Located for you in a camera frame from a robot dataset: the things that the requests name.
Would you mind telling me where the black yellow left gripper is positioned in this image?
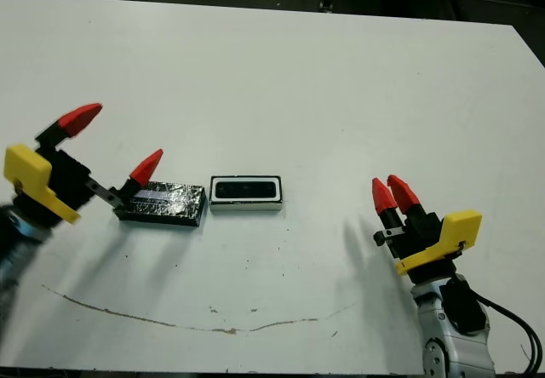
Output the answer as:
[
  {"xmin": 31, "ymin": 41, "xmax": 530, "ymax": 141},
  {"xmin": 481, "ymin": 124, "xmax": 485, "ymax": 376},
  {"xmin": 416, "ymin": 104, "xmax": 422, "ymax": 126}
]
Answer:
[{"xmin": 3, "ymin": 103, "xmax": 164, "ymax": 226}]

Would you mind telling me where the white camera box base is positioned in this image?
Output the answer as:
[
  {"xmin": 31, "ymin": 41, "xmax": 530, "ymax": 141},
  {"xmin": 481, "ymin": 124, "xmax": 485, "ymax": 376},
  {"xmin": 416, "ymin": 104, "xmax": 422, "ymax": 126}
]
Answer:
[{"xmin": 209, "ymin": 174, "xmax": 285, "ymax": 213}]

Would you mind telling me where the black glossy box lid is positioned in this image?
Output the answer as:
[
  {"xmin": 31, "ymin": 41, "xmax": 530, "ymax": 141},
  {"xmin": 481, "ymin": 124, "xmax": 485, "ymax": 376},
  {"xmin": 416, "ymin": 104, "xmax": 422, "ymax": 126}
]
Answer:
[{"xmin": 112, "ymin": 180, "xmax": 209, "ymax": 229}]

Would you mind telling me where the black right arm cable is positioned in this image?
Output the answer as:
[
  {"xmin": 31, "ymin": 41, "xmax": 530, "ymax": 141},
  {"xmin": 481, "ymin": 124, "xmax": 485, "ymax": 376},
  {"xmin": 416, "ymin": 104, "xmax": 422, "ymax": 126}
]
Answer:
[{"xmin": 476, "ymin": 292, "xmax": 545, "ymax": 375}]

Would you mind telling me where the black bar-shaped camera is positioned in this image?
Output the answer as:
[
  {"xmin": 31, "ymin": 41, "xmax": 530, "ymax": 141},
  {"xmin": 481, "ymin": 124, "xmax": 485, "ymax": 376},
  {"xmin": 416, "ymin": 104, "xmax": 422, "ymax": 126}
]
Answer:
[{"xmin": 215, "ymin": 179, "xmax": 278, "ymax": 201}]

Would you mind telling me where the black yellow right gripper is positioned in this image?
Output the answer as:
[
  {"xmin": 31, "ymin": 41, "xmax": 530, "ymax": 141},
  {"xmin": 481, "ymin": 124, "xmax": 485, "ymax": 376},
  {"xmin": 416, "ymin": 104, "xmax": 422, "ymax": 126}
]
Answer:
[{"xmin": 371, "ymin": 175, "xmax": 484, "ymax": 284}]

